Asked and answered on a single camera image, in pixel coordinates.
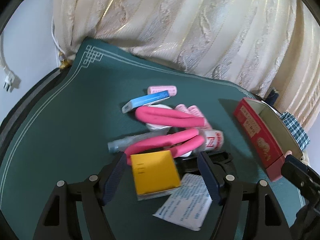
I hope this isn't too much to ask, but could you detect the yellow white medicine box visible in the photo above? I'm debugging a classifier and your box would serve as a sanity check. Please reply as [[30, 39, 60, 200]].
[[131, 150, 181, 201]]

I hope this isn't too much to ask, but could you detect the blue plaid cloth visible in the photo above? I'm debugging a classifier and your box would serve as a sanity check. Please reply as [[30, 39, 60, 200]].
[[280, 112, 310, 151]]

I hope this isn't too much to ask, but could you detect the red pink tin box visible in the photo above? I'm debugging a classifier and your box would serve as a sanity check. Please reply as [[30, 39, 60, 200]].
[[234, 98, 303, 181]]

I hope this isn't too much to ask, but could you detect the white red label bottle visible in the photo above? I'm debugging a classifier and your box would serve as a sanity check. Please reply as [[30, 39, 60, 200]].
[[200, 129, 224, 151]]

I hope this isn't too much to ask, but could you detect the white wet wipe packet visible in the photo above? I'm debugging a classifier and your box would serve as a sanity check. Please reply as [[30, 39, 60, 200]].
[[153, 173, 212, 231]]

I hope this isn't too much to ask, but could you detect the green table mat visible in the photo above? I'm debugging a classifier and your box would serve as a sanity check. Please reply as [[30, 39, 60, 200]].
[[0, 36, 307, 240]]

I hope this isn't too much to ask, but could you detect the pale blue tube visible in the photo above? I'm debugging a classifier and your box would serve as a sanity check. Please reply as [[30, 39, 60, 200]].
[[107, 131, 163, 153]]

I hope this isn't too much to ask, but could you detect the pink hair roller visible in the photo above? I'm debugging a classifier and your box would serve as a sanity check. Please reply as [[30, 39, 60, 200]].
[[175, 104, 213, 130], [147, 85, 177, 96]]

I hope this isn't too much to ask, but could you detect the cream patterned curtain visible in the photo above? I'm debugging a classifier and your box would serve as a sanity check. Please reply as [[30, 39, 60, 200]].
[[53, 0, 319, 129]]

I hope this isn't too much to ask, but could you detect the long pink foam curler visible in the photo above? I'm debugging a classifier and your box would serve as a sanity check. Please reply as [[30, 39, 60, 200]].
[[135, 106, 205, 128]]

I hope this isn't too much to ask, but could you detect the blue white medicine box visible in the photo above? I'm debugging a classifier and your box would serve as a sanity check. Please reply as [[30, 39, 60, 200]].
[[121, 90, 170, 113]]

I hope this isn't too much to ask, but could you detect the white power plug cable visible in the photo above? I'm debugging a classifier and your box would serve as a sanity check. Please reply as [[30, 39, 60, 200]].
[[0, 33, 22, 93]]

